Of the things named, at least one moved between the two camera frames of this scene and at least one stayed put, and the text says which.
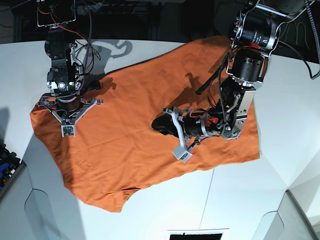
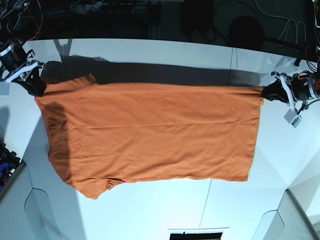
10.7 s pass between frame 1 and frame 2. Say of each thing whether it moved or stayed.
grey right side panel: stayed
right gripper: moved
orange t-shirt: moved
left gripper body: moved
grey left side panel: stayed
